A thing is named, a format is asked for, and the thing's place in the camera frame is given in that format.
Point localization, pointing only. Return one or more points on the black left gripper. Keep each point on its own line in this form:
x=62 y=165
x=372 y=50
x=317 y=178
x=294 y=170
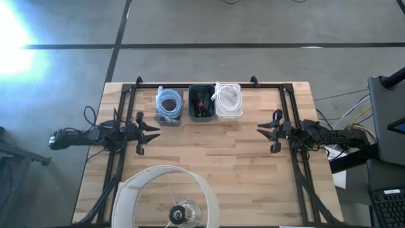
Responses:
x=134 y=133

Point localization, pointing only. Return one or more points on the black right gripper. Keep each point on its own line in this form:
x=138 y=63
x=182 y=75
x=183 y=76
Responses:
x=283 y=131

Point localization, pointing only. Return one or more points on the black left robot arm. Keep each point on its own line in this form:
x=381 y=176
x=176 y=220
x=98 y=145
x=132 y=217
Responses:
x=79 y=136

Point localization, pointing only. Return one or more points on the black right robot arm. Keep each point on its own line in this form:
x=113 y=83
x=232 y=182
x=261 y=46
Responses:
x=332 y=134

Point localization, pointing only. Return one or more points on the translucent grey plastic bin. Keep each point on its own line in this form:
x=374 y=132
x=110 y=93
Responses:
x=170 y=106

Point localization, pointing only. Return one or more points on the dark teal plastic bin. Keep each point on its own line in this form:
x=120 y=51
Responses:
x=190 y=104

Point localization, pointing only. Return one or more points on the white lamp shade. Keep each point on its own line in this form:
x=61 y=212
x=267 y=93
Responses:
x=121 y=196

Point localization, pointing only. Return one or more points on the white paper sheet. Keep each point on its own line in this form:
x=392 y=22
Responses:
x=339 y=180

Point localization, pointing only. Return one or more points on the black side beam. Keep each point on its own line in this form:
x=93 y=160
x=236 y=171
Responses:
x=351 y=161

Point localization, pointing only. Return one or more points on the silver metal lamp body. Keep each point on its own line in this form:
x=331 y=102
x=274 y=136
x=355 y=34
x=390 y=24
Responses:
x=190 y=210

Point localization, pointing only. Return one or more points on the grey case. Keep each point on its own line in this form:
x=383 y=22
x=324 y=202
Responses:
x=384 y=174

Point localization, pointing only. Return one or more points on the black tablet screen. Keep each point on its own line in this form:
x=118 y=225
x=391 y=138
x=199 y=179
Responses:
x=399 y=126

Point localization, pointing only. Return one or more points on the black floor stand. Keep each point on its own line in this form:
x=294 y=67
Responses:
x=19 y=155

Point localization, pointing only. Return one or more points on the black pole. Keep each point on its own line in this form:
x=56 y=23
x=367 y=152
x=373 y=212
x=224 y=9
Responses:
x=394 y=79

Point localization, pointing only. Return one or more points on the black keyboard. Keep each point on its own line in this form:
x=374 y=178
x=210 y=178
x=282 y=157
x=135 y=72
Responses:
x=389 y=209

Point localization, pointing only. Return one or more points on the black aluminium table frame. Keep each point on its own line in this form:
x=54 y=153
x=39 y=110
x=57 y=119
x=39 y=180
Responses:
x=145 y=85

